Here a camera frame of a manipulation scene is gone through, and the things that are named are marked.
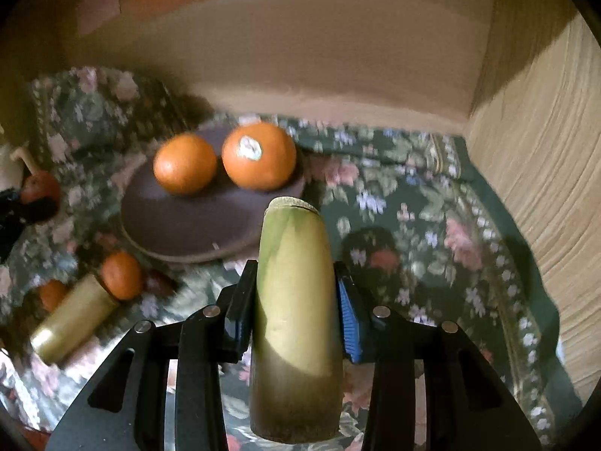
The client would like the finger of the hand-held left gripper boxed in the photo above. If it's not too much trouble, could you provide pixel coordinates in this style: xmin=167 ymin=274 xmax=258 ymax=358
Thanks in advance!
xmin=0 ymin=189 xmax=30 ymax=259

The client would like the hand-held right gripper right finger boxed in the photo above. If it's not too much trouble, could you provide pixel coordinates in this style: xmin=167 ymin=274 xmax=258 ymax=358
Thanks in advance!
xmin=334 ymin=262 xmax=542 ymax=451

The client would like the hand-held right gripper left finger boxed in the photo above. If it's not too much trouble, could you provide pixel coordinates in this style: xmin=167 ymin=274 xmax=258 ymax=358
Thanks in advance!
xmin=56 ymin=260 xmax=258 ymax=451

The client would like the long green-yellow banana piece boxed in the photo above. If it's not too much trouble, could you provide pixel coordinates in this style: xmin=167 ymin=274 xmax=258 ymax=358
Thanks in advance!
xmin=248 ymin=196 xmax=344 ymax=443

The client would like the dark brown round plate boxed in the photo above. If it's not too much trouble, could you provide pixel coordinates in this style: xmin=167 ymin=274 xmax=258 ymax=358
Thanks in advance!
xmin=119 ymin=122 xmax=307 ymax=264

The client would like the red apple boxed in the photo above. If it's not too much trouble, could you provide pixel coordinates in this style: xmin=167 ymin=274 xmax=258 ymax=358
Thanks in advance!
xmin=20 ymin=171 xmax=62 ymax=207

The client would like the white plastic object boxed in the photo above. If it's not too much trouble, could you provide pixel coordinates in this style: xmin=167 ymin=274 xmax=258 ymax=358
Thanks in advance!
xmin=0 ymin=145 xmax=39 ymax=189

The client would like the small tangerine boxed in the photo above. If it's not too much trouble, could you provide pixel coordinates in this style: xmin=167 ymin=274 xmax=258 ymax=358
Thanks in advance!
xmin=38 ymin=280 xmax=69 ymax=313
xmin=100 ymin=252 xmax=143 ymax=301

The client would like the short green-yellow banana piece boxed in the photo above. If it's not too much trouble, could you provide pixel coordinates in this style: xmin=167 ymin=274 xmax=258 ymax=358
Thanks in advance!
xmin=30 ymin=274 xmax=121 ymax=365

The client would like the green floral tablecloth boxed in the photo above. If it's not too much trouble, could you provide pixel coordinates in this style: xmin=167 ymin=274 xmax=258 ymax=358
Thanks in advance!
xmin=0 ymin=66 xmax=580 ymax=451

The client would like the medium orange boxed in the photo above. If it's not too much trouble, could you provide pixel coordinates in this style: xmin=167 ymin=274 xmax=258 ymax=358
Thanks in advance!
xmin=153 ymin=133 xmax=218 ymax=197

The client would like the large orange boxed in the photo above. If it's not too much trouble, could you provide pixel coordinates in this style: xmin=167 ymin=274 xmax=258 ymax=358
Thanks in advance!
xmin=222 ymin=122 xmax=298 ymax=192

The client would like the light wooden cabinet side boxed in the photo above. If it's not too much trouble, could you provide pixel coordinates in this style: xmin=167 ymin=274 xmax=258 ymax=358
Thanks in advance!
xmin=465 ymin=12 xmax=601 ymax=405

